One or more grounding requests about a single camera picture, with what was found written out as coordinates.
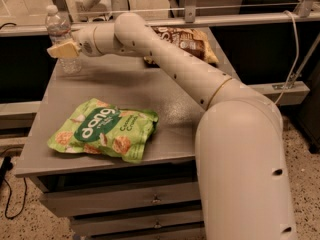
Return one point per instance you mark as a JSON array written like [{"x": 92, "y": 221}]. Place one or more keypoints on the brown yellow snack bag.
[{"x": 190, "y": 40}]

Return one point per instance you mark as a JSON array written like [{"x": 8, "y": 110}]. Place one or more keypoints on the clear plastic water bottle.
[{"x": 59, "y": 29}]

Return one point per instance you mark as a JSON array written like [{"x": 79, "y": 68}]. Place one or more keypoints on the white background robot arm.
[{"x": 100, "y": 10}]

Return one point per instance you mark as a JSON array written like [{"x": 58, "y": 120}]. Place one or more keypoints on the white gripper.
[{"x": 85, "y": 41}]

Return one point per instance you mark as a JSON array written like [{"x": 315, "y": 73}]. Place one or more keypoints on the grey drawer cabinet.
[{"x": 106, "y": 197}]

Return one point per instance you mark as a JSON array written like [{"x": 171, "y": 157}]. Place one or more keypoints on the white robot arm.
[{"x": 240, "y": 158}]

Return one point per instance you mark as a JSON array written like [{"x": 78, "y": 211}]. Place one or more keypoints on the grey metal railing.
[{"x": 27, "y": 16}]

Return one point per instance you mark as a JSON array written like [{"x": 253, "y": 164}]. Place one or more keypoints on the green dang snack bag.
[{"x": 99, "y": 128}]

